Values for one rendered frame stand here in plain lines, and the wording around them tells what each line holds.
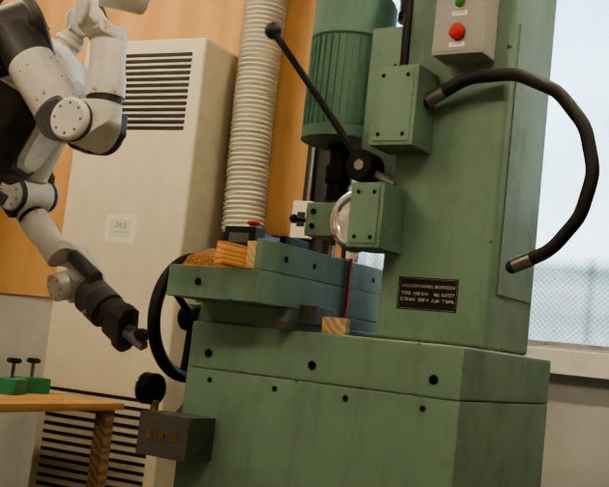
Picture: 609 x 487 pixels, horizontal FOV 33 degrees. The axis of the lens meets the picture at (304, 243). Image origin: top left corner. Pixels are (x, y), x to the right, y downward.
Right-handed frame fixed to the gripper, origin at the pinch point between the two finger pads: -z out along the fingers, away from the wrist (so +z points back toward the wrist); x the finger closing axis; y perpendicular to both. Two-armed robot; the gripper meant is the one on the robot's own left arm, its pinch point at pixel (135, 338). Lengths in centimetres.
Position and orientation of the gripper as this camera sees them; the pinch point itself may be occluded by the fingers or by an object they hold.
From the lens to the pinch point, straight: 226.3
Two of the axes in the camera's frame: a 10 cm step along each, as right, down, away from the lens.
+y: 7.2, -3.2, 6.1
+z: -6.7, -5.3, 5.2
